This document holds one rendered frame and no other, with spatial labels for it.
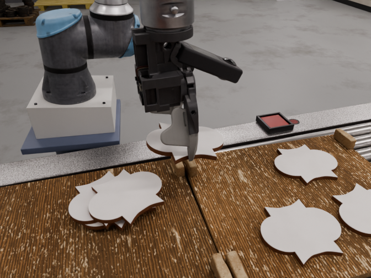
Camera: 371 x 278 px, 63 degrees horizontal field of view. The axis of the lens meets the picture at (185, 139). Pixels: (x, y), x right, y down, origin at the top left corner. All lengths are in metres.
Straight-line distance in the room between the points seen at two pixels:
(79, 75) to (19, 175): 0.32
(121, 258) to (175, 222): 0.11
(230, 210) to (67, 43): 0.58
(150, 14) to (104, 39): 0.46
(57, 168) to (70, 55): 0.30
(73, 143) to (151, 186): 0.40
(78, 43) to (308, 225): 0.69
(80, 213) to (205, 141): 0.25
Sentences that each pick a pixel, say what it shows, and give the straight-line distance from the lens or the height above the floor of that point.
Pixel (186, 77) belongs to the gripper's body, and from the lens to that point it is 0.46.
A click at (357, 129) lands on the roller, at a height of 0.92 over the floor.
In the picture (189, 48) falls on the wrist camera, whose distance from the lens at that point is 0.46.
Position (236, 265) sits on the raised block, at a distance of 0.49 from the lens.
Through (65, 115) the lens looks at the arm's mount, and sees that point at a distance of 0.92.
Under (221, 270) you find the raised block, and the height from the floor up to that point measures 0.96.
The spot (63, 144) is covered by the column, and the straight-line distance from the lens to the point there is 0.93.
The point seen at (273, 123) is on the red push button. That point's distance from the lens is 0.88.
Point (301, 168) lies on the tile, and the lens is 0.71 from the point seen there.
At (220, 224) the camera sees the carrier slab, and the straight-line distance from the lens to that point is 0.57.
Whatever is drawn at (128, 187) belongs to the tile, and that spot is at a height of 0.97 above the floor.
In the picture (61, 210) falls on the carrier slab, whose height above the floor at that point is 0.94.
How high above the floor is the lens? 1.37
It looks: 34 degrees down
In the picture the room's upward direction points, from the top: straight up
